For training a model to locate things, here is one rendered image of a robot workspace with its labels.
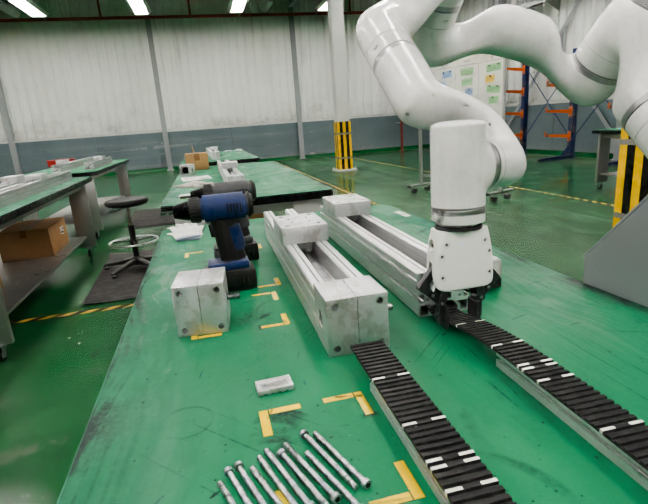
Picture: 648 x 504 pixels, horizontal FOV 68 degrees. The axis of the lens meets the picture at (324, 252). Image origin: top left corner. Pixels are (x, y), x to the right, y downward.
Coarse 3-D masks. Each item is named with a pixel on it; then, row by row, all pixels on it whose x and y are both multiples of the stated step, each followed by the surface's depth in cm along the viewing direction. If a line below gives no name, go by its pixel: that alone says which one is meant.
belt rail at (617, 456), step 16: (496, 352) 68; (512, 368) 66; (528, 384) 61; (544, 400) 58; (560, 416) 56; (576, 416) 53; (592, 432) 52; (608, 448) 49; (624, 464) 47; (640, 480) 45
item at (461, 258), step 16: (480, 224) 76; (432, 240) 76; (448, 240) 74; (464, 240) 75; (480, 240) 76; (432, 256) 76; (448, 256) 75; (464, 256) 76; (480, 256) 76; (432, 272) 77; (448, 272) 76; (464, 272) 76; (480, 272) 77; (448, 288) 76; (464, 288) 77
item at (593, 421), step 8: (592, 416) 51; (600, 416) 51; (608, 416) 51; (616, 416) 51; (624, 416) 50; (632, 416) 50; (592, 424) 50; (600, 424) 49; (608, 424) 49; (616, 424) 50
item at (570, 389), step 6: (570, 384) 57; (576, 384) 57; (582, 384) 57; (546, 390) 56; (552, 390) 56; (558, 390) 56; (564, 390) 56; (570, 390) 56; (576, 390) 55; (582, 390) 56; (588, 390) 56; (558, 396) 55
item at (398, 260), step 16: (320, 208) 159; (336, 224) 140; (352, 224) 128; (368, 224) 134; (384, 224) 125; (336, 240) 143; (352, 240) 125; (368, 240) 111; (384, 240) 122; (400, 240) 111; (416, 240) 107; (352, 256) 127; (368, 256) 113; (384, 256) 101; (400, 256) 96; (416, 256) 103; (384, 272) 103; (400, 272) 93; (416, 272) 86; (400, 288) 94; (432, 288) 86; (416, 304) 87; (432, 304) 87; (464, 304) 89
